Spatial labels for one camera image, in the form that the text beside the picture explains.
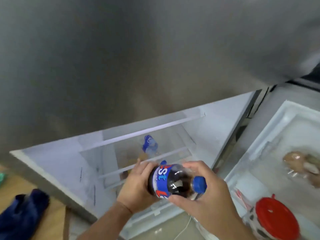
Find person's left hand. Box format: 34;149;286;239
116;158;161;214

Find person's right hand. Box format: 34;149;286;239
168;160;242;230

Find cola bottle with blue cap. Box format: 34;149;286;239
147;163;208;200

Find person's right forearm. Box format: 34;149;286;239
197;217;257;240

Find person's left forearm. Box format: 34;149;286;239
77;201;133;240

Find clear bottle with blue label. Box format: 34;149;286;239
142;134;159;158

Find red and white striped packet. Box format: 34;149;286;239
234;188;253;211

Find white refrigerator door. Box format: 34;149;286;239
9;89;262;240

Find red-lidded patterned jar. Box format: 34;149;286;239
243;194;301;240

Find grey refrigerator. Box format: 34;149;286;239
0;0;320;240

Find white refrigerator shelf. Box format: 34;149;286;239
224;100;320;240

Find clear bag of brown food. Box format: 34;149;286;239
282;151;320;189

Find dark blue cloth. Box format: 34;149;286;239
0;188;51;240

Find white cable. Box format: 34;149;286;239
172;215;193;240

